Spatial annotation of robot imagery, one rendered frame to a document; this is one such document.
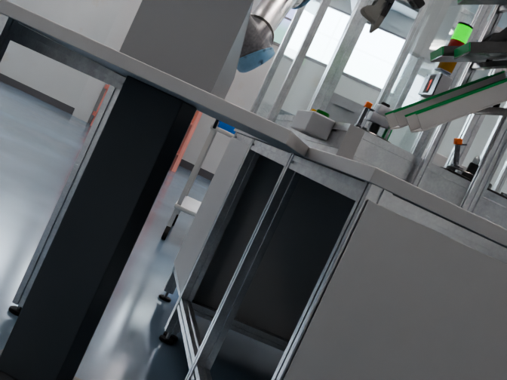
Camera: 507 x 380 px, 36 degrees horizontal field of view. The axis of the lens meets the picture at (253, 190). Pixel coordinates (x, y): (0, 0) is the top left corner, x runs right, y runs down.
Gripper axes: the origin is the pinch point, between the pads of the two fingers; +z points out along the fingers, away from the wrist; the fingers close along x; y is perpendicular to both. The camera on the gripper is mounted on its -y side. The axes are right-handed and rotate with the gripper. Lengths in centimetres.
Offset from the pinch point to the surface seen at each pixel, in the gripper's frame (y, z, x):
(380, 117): -19.5, 18.0, -24.2
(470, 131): -73, 1, -83
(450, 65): -31.8, -5.5, -21.6
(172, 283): 1, 114, -138
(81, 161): 58, 69, -41
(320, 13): 0, -14, -87
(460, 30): -30.1, -16.3, -22.1
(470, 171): -44, 23, -4
